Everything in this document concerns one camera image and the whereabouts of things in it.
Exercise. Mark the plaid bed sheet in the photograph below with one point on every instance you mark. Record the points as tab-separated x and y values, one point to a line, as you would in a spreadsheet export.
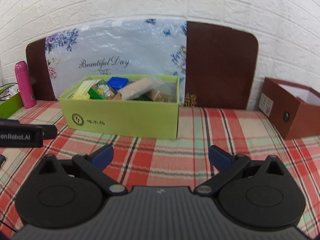
154	162

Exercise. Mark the dark brown headboard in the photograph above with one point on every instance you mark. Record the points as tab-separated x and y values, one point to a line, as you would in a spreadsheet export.
220	67

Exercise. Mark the pink thermos bottle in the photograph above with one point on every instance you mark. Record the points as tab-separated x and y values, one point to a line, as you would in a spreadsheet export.
24	84

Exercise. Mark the yellow medicine box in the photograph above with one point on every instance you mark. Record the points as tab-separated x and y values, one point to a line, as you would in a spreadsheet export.
82	92

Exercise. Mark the floral plastic-wrapped pillow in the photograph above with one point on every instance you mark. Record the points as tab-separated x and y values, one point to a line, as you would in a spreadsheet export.
154	46

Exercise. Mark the blue square tin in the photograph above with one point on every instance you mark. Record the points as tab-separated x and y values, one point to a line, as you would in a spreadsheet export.
117	83

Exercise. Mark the brown cardboard box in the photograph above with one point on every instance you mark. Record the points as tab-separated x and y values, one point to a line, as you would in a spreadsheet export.
293	109

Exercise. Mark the orange gold small box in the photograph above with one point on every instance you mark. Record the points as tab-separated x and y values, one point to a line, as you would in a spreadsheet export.
156	96

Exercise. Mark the small green tray box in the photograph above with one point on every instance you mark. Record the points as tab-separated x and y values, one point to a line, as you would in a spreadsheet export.
10	100

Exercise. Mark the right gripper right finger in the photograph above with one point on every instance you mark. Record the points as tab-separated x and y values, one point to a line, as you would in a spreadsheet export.
229	167

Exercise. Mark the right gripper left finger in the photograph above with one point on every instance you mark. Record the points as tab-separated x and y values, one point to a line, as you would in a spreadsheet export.
91	167

